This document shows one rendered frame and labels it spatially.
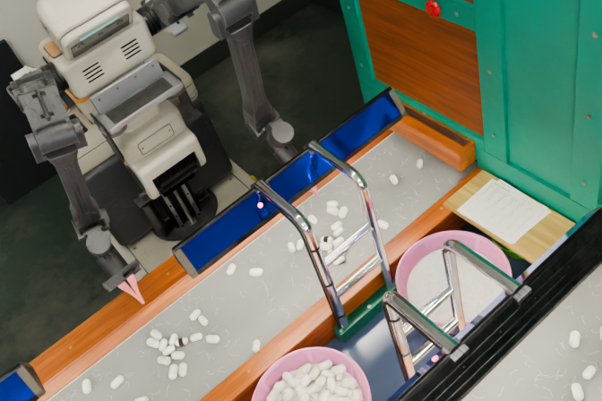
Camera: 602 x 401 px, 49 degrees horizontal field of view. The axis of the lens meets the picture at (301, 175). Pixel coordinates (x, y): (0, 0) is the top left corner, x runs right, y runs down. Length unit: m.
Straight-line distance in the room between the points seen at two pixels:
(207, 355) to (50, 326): 1.44
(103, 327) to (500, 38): 1.19
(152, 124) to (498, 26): 1.11
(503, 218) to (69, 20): 1.19
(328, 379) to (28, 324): 1.81
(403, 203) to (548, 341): 0.52
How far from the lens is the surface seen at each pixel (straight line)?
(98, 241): 1.67
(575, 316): 1.58
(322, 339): 1.64
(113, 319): 1.83
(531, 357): 1.53
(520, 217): 1.69
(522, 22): 1.42
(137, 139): 2.09
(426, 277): 1.66
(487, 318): 1.14
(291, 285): 1.71
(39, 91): 1.45
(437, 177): 1.84
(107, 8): 1.84
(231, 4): 1.51
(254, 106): 1.71
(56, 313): 3.05
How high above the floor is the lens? 2.09
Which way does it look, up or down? 44 degrees down
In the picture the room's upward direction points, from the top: 20 degrees counter-clockwise
